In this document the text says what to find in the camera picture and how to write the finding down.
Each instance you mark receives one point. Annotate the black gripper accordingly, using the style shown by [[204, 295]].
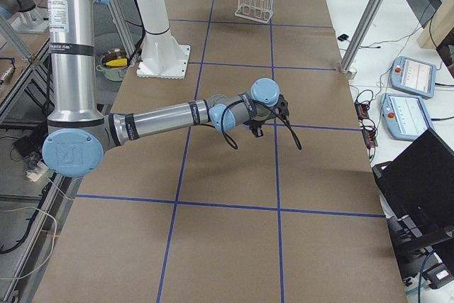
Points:
[[256, 125]]

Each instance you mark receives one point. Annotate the black orange usb hub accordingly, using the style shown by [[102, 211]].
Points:
[[362, 110]]

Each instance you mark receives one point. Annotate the small black usb device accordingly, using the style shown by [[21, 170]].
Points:
[[343, 37]]

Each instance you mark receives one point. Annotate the near teach pendant tablet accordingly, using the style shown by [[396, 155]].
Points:
[[405, 116]]

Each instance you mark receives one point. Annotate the teach pendant tablet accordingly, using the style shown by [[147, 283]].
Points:
[[405, 116], [413, 76]]

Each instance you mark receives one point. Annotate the steel bowl with corn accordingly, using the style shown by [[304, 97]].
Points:
[[113, 65]]

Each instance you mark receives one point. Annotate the far teach pendant tablet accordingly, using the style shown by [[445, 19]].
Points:
[[413, 76]]

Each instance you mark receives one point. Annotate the black laptop on stand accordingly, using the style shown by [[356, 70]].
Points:
[[418, 187]]

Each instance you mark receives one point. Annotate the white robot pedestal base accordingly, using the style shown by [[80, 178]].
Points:
[[162, 56]]

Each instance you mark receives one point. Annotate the white wire cup holder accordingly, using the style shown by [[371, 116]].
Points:
[[260, 11]]

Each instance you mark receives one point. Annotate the aluminium frame post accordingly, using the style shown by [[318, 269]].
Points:
[[360, 32]]

